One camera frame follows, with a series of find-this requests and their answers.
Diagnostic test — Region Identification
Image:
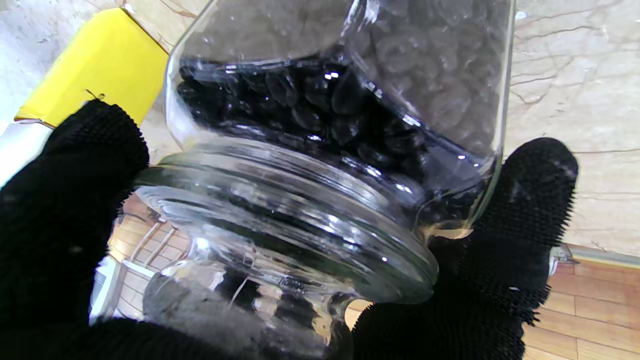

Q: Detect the domed glass jar lid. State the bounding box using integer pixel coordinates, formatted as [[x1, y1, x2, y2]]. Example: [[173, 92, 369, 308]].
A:
[[134, 142, 440, 360]]

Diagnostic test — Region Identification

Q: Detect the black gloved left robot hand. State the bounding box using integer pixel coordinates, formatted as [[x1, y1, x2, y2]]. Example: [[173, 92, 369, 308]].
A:
[[0, 99, 580, 360]]

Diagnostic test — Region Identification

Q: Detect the glass jar with coffee beans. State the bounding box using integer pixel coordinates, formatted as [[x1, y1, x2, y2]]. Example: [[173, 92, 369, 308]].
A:
[[165, 0, 516, 236]]

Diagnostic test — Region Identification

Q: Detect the yellow coffee jar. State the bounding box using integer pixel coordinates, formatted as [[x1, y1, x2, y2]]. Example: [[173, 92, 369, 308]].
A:
[[15, 7, 171, 129]]

